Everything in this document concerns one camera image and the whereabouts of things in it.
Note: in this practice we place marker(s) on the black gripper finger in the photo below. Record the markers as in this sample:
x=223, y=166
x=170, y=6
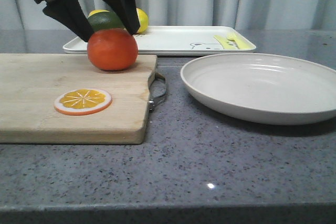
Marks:
x=70, y=14
x=126, y=10

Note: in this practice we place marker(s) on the orange mandarin fruit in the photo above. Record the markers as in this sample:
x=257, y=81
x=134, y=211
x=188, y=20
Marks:
x=112, y=49

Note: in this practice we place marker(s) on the white round plate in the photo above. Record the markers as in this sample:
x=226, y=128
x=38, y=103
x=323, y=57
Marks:
x=262, y=88

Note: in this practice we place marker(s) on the white rectangular tray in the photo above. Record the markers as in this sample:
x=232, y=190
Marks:
x=188, y=41

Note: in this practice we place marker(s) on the yellow lemon behind lime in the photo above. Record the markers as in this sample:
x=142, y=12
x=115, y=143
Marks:
x=97, y=11

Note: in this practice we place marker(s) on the green lime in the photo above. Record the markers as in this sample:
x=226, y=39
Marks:
x=105, y=20

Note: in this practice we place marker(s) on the yellow lemon right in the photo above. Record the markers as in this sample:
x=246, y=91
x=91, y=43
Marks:
x=143, y=20

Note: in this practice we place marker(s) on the wooden cutting board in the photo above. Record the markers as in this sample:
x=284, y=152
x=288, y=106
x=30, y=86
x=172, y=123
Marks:
x=30, y=83

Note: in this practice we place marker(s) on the orange slice piece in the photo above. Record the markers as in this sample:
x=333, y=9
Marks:
x=82, y=102

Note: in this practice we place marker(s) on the yellow plastic fork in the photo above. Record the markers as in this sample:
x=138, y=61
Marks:
x=241, y=44

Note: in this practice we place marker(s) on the grey curtain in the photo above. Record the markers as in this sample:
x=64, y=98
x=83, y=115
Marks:
x=238, y=14

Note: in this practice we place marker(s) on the metal cutting board handle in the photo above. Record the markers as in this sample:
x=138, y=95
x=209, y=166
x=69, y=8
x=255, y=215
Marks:
x=158, y=90

